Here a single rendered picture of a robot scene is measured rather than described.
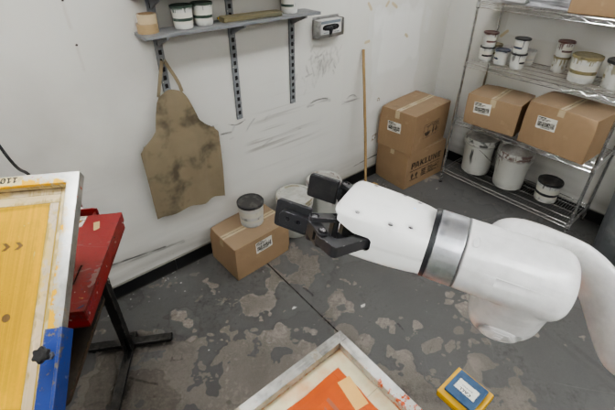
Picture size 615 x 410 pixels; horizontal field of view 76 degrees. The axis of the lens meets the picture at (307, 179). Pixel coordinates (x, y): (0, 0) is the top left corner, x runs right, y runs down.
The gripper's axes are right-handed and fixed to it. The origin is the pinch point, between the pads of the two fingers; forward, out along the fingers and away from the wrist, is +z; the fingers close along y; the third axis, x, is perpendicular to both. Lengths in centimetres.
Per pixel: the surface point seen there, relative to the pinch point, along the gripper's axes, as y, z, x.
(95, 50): -119, 169, 18
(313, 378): -55, 4, 91
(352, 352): -66, -5, 84
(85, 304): -38, 86, 87
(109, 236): -68, 107, 82
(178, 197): -157, 144, 111
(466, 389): -70, -42, 82
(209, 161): -179, 135, 88
